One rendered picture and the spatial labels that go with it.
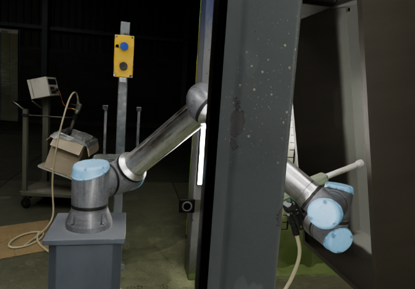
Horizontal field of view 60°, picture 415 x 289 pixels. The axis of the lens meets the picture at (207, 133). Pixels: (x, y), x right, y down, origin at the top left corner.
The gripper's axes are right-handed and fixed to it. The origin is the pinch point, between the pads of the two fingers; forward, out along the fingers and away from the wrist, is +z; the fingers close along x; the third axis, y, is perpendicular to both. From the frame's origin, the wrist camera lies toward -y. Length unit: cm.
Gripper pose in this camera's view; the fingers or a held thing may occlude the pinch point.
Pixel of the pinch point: (286, 198)
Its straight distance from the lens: 154.7
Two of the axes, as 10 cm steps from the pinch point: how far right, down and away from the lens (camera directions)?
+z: -2.5, -1.6, 9.6
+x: 9.2, -3.6, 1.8
